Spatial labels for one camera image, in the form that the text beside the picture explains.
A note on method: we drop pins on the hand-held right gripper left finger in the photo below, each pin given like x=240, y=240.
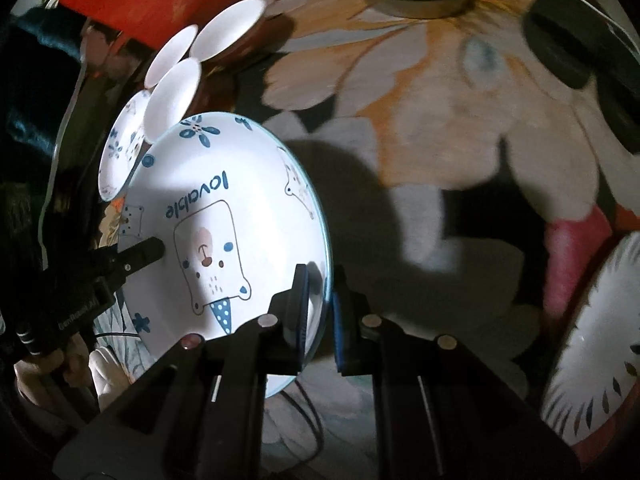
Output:
x=299, y=310

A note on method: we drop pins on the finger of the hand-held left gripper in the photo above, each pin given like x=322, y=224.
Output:
x=142, y=254

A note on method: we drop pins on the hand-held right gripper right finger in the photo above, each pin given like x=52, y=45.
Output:
x=341, y=330

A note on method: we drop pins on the large bear print plate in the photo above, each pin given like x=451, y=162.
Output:
x=225, y=220

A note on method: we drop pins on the person's left hand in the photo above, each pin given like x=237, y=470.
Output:
x=70, y=365

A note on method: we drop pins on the small bear print plate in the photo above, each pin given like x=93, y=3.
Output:
x=117, y=160

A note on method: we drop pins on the white bowl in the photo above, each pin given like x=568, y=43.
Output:
x=170, y=55
x=172, y=97
x=230, y=26

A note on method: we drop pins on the floral tablecloth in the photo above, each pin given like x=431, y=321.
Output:
x=450, y=135

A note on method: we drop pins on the striped rim plate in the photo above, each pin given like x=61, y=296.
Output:
x=595, y=350

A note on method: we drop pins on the black round object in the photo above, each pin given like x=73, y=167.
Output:
x=565, y=45

